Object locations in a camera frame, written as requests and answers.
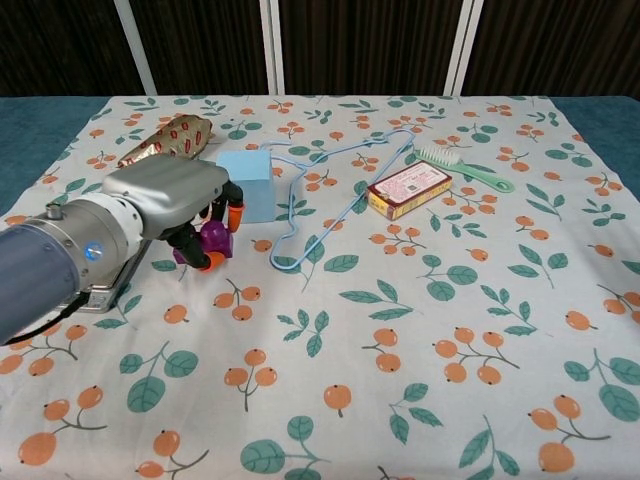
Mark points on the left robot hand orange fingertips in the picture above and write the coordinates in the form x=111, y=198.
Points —
x=165, y=190

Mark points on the small purple toy block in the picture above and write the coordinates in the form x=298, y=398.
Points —
x=218, y=238

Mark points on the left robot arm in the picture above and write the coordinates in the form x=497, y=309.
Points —
x=45, y=265

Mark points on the gold red snack package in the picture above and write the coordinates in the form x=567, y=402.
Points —
x=175, y=137

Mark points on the light blue cube box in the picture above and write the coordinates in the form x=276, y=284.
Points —
x=252, y=185

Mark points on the red pink carton box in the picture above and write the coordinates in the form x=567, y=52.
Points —
x=407, y=192

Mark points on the floral white tablecloth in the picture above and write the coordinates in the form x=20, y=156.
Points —
x=375, y=325

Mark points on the green cleaning brush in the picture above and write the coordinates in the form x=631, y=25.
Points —
x=460, y=167

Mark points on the white partition frame post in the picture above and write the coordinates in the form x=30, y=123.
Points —
x=272, y=45
x=461, y=45
x=134, y=45

